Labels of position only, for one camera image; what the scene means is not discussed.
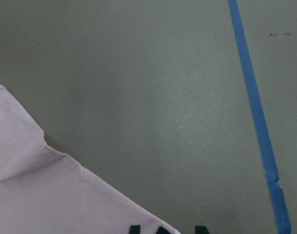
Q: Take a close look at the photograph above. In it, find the long blue tape strip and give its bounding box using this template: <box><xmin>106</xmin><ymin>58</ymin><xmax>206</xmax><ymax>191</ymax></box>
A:
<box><xmin>228</xmin><ymin>0</ymin><xmax>292</xmax><ymax>234</ymax></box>

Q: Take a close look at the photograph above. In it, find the pink Snoopy t-shirt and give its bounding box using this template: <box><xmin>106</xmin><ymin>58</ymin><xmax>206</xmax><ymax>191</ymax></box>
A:
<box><xmin>0</xmin><ymin>85</ymin><xmax>177</xmax><ymax>234</ymax></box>

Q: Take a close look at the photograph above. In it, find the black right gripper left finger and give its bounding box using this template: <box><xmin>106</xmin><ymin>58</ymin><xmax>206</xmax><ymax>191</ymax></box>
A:
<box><xmin>129</xmin><ymin>225</ymin><xmax>140</xmax><ymax>234</ymax></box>

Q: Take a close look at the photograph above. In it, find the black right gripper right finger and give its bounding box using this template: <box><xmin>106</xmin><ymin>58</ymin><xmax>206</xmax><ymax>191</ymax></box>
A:
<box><xmin>195</xmin><ymin>226</ymin><xmax>209</xmax><ymax>234</ymax></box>

